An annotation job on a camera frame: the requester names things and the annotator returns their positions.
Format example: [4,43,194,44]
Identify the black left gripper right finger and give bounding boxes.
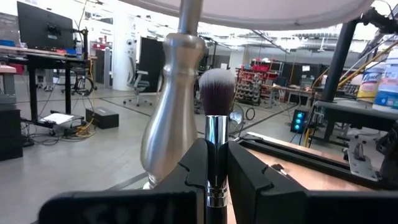
[228,141,398,224]

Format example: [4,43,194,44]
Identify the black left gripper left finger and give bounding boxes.
[39,138,208,224]

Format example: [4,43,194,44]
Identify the slim black makeup brush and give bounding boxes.
[269,162,295,183]

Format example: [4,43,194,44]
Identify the thick black brush white-tipped bristles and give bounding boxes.
[198,68,236,224]

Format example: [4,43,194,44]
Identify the black box with blue lights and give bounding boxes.
[290,108,309,134]

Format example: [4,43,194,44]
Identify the black box on floor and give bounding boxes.
[85,106,120,130]

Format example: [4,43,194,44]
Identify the grey floor fan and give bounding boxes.
[228,102,246,133]

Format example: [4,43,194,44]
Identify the silver table lamp white shade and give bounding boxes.
[119,0,376,190]

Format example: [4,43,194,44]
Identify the white board on floor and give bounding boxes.
[39,112,76,126]

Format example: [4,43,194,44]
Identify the wooden workbench grey legs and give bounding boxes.
[269,83,315,106]

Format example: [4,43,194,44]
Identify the grey cart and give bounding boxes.
[312,98,398,147]

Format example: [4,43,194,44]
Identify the red shelf rack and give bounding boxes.
[234,58,284,106]

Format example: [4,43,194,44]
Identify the grey office chair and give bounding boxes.
[123,55,154,108]

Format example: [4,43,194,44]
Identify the black cabinet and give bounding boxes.
[0,95,24,161]

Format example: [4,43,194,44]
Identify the black partition panels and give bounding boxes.
[139,36,165,93]

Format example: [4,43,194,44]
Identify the white pillar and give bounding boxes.
[112,14,140,91]

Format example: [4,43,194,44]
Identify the yellow-label wipes canister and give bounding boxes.
[356,62,386,104]

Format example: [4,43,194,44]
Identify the blue-label wipes canister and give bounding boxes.
[372,46,398,110]

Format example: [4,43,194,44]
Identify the black-legged desk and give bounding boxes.
[0,45,90,128]

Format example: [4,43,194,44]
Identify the black monitor on stand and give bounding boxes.
[17,1,75,50]

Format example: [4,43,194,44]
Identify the yellow and black floor cables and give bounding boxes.
[20,118,97,147]

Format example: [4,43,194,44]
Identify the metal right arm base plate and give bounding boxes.
[346,136,379,182]

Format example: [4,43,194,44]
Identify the black stand post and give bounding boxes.
[321,6,398,103]

